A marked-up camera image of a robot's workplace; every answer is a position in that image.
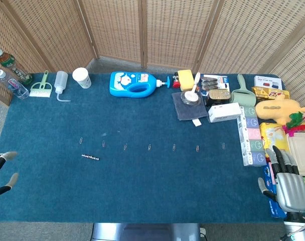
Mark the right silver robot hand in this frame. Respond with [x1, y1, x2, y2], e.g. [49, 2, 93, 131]
[257, 145, 305, 214]

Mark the silver metal ball chain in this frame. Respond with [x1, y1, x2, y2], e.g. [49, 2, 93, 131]
[81, 154, 100, 162]

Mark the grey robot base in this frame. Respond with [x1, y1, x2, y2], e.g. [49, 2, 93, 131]
[91, 222, 206, 241]

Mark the green hand brush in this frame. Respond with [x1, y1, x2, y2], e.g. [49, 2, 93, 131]
[29, 70, 53, 98]

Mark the blue printed box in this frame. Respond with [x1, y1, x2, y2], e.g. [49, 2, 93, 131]
[262, 162, 287, 218]

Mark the beige lidded food container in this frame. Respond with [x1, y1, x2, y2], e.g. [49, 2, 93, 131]
[286, 133, 305, 176]

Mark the yellow snack bag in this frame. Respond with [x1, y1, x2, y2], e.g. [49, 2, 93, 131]
[259, 122, 290, 153]

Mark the pastel tissue multipack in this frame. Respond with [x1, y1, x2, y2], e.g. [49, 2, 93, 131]
[237, 105, 268, 167]

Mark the green red feather toy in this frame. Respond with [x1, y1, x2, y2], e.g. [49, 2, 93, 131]
[282, 109, 305, 138]

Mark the clear water bottle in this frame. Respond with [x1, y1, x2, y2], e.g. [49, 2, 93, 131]
[0, 69, 30, 100]

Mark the yellow plush toy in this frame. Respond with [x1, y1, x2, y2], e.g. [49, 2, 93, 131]
[254, 94, 305, 125]

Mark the green tea bottle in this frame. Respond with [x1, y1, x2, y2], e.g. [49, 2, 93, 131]
[0, 47, 33, 85]

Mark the yellow snack packet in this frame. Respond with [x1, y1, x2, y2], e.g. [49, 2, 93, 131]
[251, 86, 290, 101]

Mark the plain white carton box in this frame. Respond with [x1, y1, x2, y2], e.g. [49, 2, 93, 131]
[208, 102, 242, 123]

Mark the translucent squeeze wash bottle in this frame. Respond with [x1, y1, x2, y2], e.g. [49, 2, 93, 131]
[54, 71, 71, 103]

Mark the green dustpan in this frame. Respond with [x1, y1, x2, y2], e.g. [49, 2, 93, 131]
[229, 74, 257, 106]

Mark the white box red blue print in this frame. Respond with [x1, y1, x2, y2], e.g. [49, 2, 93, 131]
[254, 75, 283, 90]

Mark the black gold meat tin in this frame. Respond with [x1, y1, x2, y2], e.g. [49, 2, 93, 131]
[205, 89, 231, 107]

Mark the white paper cup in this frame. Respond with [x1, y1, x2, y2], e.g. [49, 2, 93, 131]
[72, 67, 92, 89]

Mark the grey folded cloth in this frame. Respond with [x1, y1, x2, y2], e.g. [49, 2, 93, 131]
[172, 91, 209, 126]

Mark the blister pack of clips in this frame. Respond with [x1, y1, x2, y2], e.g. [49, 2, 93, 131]
[199, 74, 230, 96]

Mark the silver round metal object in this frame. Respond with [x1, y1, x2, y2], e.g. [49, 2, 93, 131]
[180, 90, 201, 105]

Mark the blue table cloth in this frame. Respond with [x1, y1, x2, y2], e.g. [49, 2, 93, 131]
[0, 72, 293, 224]

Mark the blue detergent pump bottle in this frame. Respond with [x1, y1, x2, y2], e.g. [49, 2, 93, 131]
[109, 71, 171, 98]

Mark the yellow sponge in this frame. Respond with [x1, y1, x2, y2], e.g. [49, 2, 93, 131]
[177, 70, 195, 91]

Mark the woven rattan folding screen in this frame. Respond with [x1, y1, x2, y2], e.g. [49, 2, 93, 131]
[0, 0, 305, 107]

